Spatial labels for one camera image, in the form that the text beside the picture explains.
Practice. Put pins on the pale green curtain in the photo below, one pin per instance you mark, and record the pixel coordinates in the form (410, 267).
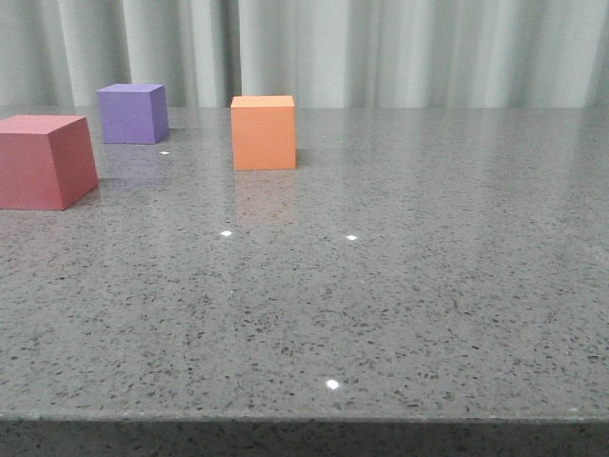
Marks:
(327, 54)

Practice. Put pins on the purple foam cube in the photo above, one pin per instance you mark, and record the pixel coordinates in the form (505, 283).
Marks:
(133, 113)

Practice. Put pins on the orange foam cube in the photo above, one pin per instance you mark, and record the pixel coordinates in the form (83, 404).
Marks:
(263, 132)

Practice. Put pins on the red foam cube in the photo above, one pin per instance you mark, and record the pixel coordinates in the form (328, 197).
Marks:
(47, 161)

